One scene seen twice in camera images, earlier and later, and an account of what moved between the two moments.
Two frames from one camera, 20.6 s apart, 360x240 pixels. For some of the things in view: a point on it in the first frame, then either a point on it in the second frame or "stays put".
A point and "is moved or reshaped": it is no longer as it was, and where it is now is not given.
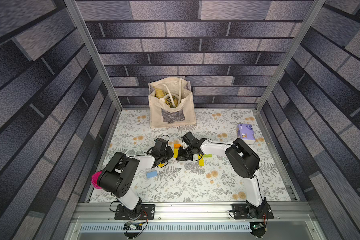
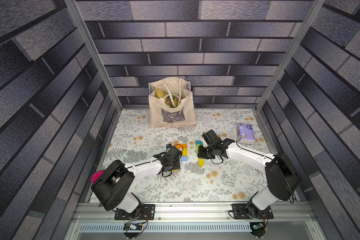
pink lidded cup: (95, 179) stays put
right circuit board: (260, 225) stays put
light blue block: (151, 174) is moved or reshaped
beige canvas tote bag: (171, 102) stays put
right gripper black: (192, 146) → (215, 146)
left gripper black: (170, 152) → (178, 164)
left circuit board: (133, 226) stays put
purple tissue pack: (245, 132) stays put
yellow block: (201, 161) stays put
